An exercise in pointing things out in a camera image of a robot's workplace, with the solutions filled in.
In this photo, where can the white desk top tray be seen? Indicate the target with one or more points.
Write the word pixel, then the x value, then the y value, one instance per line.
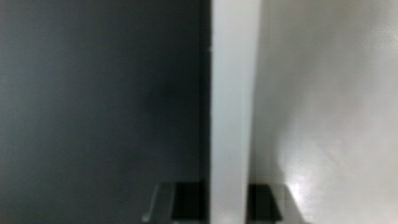
pixel 304 109

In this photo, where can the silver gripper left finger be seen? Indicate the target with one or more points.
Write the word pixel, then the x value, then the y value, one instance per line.
pixel 178 206

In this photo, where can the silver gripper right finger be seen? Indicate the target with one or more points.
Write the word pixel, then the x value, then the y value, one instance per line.
pixel 270 210

